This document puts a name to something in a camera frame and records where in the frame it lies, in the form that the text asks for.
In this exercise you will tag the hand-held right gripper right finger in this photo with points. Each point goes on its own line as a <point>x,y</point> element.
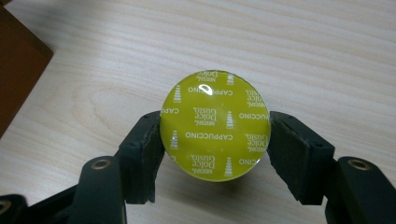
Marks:
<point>300,155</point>

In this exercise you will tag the wooden box with glass lid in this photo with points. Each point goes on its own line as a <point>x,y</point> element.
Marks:
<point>18,71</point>

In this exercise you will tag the yellow coffee capsule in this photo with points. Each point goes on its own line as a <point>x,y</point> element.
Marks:
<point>214,124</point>

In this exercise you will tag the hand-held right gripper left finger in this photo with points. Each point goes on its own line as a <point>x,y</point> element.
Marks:
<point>141,155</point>

